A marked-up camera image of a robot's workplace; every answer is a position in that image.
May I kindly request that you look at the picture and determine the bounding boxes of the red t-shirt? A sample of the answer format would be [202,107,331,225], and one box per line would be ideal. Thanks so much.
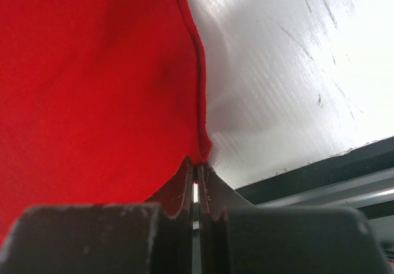
[1,0,212,237]

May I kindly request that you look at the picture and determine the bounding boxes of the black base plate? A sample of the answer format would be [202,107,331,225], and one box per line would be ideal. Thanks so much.
[236,137,393,204]

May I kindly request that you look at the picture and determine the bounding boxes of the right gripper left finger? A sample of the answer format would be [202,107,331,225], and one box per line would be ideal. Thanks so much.
[145,157,193,273]

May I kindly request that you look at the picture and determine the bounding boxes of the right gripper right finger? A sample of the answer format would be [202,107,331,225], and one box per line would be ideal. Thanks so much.
[196,163,255,273]

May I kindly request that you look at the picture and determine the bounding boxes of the aluminium front rail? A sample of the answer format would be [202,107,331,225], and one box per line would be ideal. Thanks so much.
[257,168,393,219]

